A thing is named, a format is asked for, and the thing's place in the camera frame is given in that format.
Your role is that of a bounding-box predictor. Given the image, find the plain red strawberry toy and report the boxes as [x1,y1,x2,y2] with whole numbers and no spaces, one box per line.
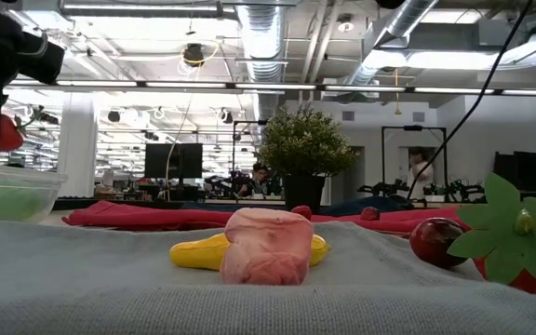
[0,113,34,153]

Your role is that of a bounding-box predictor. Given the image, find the dark red glossy cherry toy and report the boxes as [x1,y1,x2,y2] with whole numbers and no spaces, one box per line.
[409,216,470,270]

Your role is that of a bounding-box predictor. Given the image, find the yellow banana toy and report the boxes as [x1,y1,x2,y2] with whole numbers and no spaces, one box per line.
[169,232,332,273]

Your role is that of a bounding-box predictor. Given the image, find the strawberry toy with green leaves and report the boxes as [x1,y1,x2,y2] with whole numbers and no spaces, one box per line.
[446,171,536,296]

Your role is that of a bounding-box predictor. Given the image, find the pink meat chunk toy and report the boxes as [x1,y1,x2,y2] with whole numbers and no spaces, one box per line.
[219,207,315,287]

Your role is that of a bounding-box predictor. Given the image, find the green lettuce toy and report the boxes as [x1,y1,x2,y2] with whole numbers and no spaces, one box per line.
[0,184,48,223]

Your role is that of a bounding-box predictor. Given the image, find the white pillar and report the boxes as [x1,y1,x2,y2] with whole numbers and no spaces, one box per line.
[57,92,99,199]

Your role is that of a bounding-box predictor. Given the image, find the clear plastic container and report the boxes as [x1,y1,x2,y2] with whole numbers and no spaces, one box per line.
[0,161,69,225]

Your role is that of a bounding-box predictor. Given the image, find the green potted plant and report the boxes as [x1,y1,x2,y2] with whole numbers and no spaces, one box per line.
[253,102,361,214]

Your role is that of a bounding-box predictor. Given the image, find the person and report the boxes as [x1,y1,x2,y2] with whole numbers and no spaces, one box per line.
[407,147,436,196]
[237,162,272,199]

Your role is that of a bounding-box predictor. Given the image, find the red cloth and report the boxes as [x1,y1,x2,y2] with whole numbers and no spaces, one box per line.
[61,199,472,234]

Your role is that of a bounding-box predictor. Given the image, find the black background monitor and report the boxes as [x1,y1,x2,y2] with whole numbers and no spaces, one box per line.
[143,142,204,181]

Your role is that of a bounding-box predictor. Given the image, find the black ceiling device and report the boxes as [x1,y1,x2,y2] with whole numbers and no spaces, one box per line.
[182,42,206,69]

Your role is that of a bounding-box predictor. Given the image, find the navy blue cloth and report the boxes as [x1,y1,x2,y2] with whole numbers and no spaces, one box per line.
[179,194,416,218]

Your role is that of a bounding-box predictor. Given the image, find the small red berry toy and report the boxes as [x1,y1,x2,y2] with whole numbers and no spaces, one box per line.
[290,204,314,221]
[359,206,382,222]

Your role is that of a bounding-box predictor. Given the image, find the black background cabinets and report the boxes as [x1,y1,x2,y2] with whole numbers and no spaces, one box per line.
[493,150,536,213]

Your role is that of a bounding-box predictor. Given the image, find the grey cloth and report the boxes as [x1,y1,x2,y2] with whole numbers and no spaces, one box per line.
[0,217,536,335]

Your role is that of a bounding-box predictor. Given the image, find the silver ventilation duct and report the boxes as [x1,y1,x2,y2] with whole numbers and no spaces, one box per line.
[234,0,289,123]
[335,0,440,102]

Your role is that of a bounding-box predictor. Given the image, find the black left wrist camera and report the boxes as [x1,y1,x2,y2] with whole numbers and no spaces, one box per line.
[15,30,66,86]

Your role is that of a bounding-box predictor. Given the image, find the yellow hanging cord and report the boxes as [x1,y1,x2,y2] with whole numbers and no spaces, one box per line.
[392,67,403,116]

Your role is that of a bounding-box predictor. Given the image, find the black metal stand frame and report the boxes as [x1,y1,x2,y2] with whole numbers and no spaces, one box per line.
[232,119,269,176]
[380,124,449,188]

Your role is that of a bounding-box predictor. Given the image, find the long black arm cable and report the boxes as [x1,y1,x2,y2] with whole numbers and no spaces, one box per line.
[406,0,535,188]

